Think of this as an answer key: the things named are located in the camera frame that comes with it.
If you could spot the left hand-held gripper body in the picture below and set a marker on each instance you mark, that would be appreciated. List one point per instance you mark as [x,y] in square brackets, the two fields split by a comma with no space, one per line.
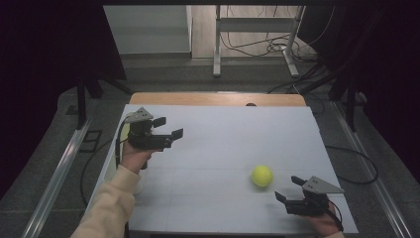
[145,137]

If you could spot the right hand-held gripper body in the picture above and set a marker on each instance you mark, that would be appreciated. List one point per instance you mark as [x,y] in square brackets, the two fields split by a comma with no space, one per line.
[308,203]

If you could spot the yellow tennis ball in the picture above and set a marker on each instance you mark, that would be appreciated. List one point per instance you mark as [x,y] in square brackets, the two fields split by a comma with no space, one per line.
[124,134]
[262,176]

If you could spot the white plastic bin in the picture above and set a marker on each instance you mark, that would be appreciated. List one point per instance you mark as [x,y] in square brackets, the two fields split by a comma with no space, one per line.
[111,162]

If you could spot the person's left hand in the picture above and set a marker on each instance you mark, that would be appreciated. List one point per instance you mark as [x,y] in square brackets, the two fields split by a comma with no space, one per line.
[133,158]

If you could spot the person's right hand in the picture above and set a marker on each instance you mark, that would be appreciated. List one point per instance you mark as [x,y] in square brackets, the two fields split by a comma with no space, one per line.
[325,224]

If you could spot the wooden table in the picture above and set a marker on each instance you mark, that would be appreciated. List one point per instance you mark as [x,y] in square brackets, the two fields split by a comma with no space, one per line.
[198,98]

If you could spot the white board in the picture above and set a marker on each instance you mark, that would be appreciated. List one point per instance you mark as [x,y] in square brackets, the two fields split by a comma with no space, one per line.
[214,198]

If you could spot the black metal stand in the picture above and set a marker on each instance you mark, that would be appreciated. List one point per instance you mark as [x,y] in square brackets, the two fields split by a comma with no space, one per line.
[350,105]
[81,105]

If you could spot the small dark table grommet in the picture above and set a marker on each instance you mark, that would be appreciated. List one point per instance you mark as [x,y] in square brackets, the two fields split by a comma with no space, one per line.
[251,104]

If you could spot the white cabinet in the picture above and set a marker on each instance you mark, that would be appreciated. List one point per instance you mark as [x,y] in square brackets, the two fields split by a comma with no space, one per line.
[148,29]

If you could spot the dark curtain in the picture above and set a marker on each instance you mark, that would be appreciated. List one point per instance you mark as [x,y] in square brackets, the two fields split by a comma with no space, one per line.
[389,82]
[39,66]

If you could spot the aluminium floor rail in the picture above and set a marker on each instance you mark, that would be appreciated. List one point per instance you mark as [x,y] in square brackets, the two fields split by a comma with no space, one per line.
[56,181]
[369,172]

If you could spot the white metal desk frame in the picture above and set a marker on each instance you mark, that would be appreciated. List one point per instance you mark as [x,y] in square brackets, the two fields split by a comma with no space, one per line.
[254,24]

